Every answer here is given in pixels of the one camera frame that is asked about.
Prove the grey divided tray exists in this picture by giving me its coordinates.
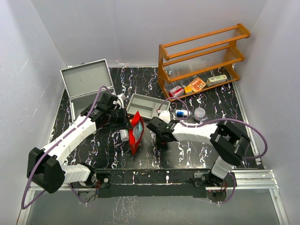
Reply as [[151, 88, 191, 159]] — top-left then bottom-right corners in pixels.
[[127, 94, 164, 120]]

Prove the red first aid pouch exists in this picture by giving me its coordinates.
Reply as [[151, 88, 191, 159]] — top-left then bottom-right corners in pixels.
[[129, 111, 144, 155]]

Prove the wooden three-tier shelf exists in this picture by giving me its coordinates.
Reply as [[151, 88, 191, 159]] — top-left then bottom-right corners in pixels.
[[157, 23, 251, 98]]

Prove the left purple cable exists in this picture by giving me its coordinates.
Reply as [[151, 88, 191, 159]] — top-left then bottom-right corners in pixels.
[[21, 85, 118, 210]]

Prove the grey metal case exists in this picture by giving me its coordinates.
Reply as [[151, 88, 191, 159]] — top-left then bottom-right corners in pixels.
[[60, 59, 115, 121]]

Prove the clear plastic round container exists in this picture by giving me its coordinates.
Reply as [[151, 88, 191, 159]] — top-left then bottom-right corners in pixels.
[[193, 107, 206, 121]]

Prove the red white medicine box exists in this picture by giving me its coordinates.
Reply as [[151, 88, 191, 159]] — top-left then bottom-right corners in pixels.
[[169, 86, 184, 98]]

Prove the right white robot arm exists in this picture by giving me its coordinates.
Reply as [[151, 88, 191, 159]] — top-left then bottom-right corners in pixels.
[[146, 117, 250, 186]]

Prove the orange patterned medicine packet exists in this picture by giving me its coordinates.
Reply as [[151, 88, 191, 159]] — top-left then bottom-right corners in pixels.
[[188, 77, 206, 92]]

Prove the small yellow box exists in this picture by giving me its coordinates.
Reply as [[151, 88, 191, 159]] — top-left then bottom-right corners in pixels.
[[184, 86, 193, 95]]

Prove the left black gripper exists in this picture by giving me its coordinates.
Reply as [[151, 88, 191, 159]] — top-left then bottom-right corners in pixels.
[[107, 105, 133, 130]]

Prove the black front base bar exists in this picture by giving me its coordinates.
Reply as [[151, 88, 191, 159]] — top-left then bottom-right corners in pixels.
[[70, 168, 237, 199]]

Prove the white green medicine box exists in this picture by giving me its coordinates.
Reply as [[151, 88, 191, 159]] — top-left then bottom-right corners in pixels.
[[206, 75, 227, 87]]

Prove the white blue mask packet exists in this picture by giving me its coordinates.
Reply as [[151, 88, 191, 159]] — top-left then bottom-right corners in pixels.
[[133, 121, 143, 142]]

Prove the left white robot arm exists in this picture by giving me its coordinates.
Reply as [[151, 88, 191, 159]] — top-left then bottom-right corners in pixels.
[[27, 92, 132, 194]]

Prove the white medicine bottle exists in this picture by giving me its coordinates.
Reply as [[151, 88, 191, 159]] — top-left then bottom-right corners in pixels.
[[120, 129, 129, 142]]

